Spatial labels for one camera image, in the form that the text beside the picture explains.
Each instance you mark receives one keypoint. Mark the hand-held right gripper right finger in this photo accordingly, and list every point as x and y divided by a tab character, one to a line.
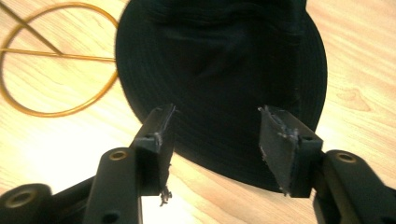
289	149

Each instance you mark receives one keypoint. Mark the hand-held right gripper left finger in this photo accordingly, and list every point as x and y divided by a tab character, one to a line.
154	146

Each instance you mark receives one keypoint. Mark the black bucket hat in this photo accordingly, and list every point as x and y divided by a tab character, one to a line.
224	77

